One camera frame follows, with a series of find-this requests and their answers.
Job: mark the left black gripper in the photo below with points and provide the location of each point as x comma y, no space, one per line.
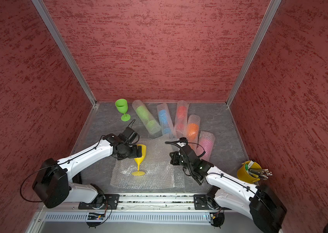
134,154

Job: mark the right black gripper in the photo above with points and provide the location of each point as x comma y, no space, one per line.
174,158

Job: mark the yellow glass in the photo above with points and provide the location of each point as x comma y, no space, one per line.
139,160

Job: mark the pink glass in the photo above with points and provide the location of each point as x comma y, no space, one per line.
206,143

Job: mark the clear bubble wrap sheet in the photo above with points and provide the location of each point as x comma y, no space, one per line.
178,177
155,172

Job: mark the bright green wine glass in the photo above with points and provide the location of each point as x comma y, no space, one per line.
122,107

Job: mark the orange glass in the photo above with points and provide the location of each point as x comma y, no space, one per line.
193,128

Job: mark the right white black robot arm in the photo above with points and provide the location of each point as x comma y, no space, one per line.
257,202

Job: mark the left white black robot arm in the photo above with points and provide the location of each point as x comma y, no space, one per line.
54,183

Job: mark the green glass in bubble wrap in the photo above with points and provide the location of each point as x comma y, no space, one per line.
150,123

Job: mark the blue glass in bubble wrap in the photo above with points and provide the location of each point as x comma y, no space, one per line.
165,120

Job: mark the red glass in bubble wrap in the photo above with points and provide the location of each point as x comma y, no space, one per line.
181,118

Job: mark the yellow pen cup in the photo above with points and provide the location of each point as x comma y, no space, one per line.
243,173

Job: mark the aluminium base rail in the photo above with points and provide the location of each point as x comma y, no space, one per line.
146,208

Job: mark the left aluminium corner post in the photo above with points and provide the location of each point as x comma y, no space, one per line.
52,28

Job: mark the aluminium corner post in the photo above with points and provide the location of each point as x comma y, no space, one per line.
265,23
52,28

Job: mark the right aluminium corner post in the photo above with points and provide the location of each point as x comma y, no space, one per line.
265,23

